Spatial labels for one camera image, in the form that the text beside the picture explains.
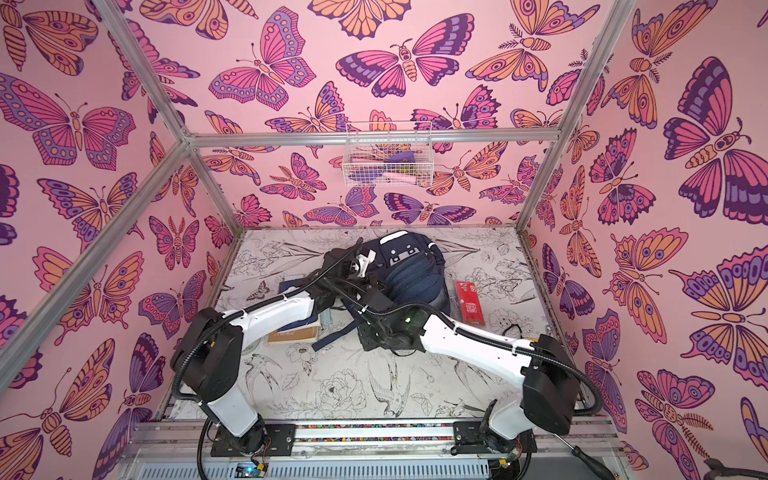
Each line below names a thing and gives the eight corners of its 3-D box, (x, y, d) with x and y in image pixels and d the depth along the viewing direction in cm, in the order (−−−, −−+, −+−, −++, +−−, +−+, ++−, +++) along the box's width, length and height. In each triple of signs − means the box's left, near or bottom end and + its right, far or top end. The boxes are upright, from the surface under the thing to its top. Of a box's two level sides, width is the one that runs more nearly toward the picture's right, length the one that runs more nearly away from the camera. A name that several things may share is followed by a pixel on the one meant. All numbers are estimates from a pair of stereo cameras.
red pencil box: (462, 326, 95) (464, 322, 93) (455, 285, 105) (456, 281, 103) (483, 326, 95) (485, 322, 93) (474, 285, 105) (475, 281, 103)
